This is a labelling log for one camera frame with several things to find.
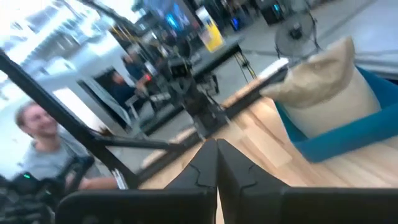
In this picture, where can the computer monitor with blue screen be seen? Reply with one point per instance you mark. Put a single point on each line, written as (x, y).
(174, 18)

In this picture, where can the yellow wipes canister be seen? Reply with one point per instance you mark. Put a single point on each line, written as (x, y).
(213, 34)

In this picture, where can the blue plastic bin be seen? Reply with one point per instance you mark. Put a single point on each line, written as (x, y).
(342, 146)

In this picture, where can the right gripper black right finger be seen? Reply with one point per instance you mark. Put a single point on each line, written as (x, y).
(248, 202)

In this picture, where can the person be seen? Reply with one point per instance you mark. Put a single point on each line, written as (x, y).
(122, 91)
(46, 158)
(135, 67)

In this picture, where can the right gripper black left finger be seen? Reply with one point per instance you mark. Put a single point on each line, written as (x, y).
(192, 205)

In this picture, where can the black aluminium frame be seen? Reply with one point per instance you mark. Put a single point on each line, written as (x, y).
(62, 118)

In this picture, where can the black floor fan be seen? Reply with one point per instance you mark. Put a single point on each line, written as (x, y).
(295, 32)

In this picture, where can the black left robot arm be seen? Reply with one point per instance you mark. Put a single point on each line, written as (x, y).
(199, 105)

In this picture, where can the dark grey desk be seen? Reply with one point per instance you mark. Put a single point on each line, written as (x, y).
(217, 57)

